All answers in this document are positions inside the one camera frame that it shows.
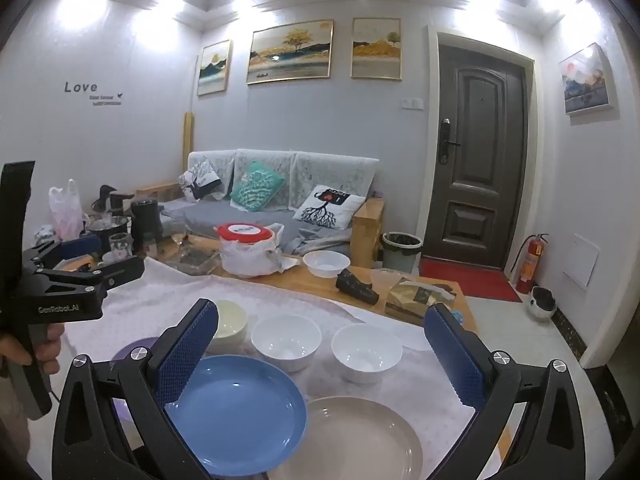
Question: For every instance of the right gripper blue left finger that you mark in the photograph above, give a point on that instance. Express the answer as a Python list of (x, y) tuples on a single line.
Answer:
[(177, 352)]

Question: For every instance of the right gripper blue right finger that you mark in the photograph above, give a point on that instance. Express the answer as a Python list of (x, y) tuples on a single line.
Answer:
[(461, 354)]

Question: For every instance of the cream bowl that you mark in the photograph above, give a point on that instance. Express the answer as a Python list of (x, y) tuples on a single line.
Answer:
[(232, 328)]

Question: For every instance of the blue plate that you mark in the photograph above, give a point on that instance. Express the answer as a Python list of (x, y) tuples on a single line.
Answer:
[(239, 416)]

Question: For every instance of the beige plate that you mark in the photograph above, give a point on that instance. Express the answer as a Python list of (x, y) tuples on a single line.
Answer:
[(353, 438)]

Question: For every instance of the person's left hand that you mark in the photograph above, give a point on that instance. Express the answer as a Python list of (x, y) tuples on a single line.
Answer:
[(46, 353)]

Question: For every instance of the pink bunny table cloth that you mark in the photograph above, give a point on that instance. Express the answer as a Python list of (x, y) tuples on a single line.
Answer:
[(417, 388)]

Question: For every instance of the red door mat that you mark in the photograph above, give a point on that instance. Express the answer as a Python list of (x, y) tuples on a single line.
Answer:
[(474, 281)]

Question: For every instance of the gold tissue box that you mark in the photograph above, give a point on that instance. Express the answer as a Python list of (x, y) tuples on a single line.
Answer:
[(407, 301)]

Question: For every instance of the glass ashtray tray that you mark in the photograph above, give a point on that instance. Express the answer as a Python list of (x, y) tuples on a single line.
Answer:
[(195, 261)]

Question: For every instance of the red fire extinguisher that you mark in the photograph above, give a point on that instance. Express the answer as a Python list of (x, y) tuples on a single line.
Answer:
[(524, 266)]

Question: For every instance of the white helmet on floor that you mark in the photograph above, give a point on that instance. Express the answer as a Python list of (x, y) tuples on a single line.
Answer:
[(541, 304)]

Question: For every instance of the white plastic bag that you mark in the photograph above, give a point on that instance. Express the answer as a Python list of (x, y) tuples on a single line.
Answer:
[(66, 211)]

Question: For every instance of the black pot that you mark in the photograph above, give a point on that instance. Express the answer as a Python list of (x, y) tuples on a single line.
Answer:
[(106, 227)]

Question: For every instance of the drinking glass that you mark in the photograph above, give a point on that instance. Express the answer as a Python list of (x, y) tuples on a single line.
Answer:
[(121, 246)]

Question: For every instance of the wine glass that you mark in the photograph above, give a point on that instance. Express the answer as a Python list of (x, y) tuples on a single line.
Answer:
[(179, 241)]

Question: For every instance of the red lid container in bag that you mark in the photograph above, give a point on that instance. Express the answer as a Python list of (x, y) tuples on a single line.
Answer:
[(248, 250)]

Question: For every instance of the green trash bin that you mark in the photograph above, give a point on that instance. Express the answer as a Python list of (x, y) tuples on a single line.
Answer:
[(400, 250)]

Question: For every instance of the black brush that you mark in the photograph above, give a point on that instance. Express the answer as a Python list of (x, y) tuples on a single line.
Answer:
[(349, 284)]

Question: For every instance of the white plastic bowl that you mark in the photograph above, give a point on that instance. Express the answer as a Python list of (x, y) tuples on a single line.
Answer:
[(326, 264)]

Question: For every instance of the black white cushion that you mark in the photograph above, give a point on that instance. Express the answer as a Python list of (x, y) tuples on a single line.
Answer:
[(200, 180)]

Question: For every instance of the teal cushion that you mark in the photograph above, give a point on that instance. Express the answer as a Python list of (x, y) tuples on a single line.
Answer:
[(257, 186)]

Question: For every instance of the white tree print cushion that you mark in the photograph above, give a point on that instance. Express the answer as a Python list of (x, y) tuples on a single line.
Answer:
[(329, 208)]

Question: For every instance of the grey sofa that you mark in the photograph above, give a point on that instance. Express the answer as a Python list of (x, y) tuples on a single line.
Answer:
[(302, 172)]

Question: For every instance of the dark entrance door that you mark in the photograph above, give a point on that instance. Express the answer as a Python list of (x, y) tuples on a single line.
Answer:
[(480, 158)]

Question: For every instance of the left small landscape painting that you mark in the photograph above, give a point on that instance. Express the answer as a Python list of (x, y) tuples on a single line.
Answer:
[(214, 68)]

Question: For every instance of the mountain canvas painting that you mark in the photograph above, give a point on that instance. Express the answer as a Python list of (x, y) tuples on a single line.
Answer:
[(587, 81)]

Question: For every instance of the right gold landscape painting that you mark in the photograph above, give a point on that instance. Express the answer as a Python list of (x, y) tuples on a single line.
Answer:
[(376, 49)]

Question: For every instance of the large landscape painting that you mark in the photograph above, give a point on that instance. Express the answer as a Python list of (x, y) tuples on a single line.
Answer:
[(291, 52)]

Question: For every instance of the white wall panel box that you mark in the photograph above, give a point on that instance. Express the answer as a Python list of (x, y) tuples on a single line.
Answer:
[(581, 258)]

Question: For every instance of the light switch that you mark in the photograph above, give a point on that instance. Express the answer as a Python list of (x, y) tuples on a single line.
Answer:
[(412, 104)]

